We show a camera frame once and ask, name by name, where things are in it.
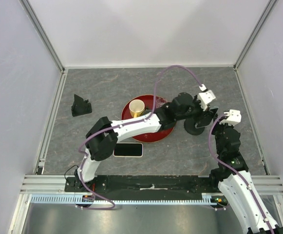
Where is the black phone stand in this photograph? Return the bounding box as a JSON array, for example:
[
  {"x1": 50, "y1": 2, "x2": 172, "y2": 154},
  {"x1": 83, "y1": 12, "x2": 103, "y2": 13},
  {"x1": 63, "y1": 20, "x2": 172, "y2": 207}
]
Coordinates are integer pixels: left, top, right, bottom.
[{"x1": 184, "y1": 118, "x2": 205, "y2": 136}]

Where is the black phone clear case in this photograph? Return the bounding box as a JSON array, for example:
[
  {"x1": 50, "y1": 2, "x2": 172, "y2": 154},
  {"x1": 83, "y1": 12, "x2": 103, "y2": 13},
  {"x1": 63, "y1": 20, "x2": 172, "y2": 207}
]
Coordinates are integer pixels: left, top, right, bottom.
[{"x1": 195, "y1": 106, "x2": 219, "y2": 128}]

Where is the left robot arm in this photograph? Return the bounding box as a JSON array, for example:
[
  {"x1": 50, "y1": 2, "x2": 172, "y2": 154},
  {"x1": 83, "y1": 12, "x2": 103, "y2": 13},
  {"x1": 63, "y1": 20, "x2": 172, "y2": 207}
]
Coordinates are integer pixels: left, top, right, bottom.
[{"x1": 75, "y1": 90, "x2": 216, "y2": 192}]

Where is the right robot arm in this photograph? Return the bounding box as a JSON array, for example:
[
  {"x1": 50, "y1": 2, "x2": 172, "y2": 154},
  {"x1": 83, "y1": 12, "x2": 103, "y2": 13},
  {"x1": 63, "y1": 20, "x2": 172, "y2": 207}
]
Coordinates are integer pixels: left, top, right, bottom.
[{"x1": 208, "y1": 117, "x2": 283, "y2": 234}]

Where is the black phone pink case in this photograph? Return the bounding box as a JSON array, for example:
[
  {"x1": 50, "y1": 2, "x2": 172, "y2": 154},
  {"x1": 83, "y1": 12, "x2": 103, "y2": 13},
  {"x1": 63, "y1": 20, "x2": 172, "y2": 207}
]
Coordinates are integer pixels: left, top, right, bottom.
[{"x1": 113, "y1": 142, "x2": 144, "y2": 157}]

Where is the black wedge stand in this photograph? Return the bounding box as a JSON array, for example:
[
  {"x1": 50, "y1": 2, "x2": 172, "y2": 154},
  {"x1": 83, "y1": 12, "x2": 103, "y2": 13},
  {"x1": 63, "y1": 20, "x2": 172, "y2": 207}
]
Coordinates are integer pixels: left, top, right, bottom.
[{"x1": 71, "y1": 94, "x2": 92, "y2": 117}]

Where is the clear plastic tumbler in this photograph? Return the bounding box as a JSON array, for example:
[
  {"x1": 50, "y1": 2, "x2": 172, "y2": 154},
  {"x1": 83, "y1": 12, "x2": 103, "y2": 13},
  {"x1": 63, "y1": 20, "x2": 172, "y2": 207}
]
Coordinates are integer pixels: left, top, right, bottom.
[{"x1": 155, "y1": 97, "x2": 168, "y2": 108}]

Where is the red round tray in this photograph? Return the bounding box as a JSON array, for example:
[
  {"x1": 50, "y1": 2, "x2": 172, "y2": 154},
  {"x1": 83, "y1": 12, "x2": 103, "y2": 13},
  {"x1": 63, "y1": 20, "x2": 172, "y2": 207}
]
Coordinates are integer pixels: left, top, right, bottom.
[{"x1": 121, "y1": 95, "x2": 174, "y2": 143}]

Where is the yellow mug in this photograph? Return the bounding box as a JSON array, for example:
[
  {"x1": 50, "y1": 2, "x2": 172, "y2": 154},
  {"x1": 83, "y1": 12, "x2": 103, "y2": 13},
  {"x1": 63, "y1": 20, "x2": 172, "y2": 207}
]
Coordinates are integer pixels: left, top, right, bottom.
[{"x1": 129, "y1": 99, "x2": 145, "y2": 118}]

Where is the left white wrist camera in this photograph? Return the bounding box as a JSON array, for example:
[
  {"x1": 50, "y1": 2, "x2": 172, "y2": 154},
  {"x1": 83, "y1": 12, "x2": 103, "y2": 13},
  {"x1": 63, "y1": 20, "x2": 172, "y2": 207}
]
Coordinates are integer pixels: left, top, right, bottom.
[{"x1": 197, "y1": 84, "x2": 216, "y2": 111}]

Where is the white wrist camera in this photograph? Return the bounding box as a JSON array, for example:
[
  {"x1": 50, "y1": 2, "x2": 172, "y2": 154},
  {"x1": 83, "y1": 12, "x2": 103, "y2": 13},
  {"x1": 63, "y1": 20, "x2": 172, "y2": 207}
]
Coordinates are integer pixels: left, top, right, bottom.
[
  {"x1": 220, "y1": 109, "x2": 242, "y2": 126},
  {"x1": 197, "y1": 84, "x2": 216, "y2": 111}
]

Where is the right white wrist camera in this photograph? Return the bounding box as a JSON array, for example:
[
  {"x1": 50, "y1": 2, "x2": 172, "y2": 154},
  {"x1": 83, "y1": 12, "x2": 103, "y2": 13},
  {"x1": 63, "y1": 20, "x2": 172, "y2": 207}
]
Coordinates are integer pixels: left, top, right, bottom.
[{"x1": 220, "y1": 109, "x2": 242, "y2": 126}]

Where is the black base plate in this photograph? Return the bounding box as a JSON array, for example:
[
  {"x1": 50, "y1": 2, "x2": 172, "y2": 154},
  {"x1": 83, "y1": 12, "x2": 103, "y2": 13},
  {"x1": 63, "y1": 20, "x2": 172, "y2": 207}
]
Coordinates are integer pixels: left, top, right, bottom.
[{"x1": 64, "y1": 174, "x2": 229, "y2": 201}]

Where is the grey cable duct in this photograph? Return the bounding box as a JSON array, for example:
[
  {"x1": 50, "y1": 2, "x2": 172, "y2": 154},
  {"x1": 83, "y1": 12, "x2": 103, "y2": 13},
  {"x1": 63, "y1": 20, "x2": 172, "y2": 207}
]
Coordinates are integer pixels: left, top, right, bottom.
[{"x1": 31, "y1": 194, "x2": 228, "y2": 206}]

